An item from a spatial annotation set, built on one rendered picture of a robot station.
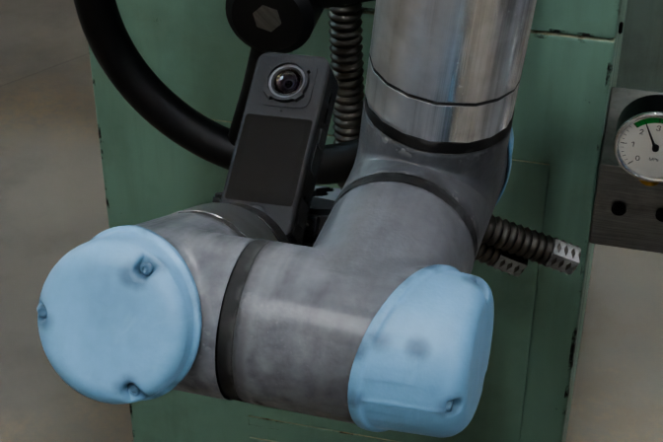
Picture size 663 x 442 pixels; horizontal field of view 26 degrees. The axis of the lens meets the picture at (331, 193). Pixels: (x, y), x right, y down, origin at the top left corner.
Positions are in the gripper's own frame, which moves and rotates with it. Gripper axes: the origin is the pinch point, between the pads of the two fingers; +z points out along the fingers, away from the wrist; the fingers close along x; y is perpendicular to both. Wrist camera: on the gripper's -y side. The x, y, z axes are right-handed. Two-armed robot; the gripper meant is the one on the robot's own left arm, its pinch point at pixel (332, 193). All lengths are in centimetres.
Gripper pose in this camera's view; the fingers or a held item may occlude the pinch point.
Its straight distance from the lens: 95.5
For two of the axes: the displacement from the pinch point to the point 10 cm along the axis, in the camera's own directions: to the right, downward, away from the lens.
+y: -1.2, 9.8, 1.4
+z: 2.8, -1.0, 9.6
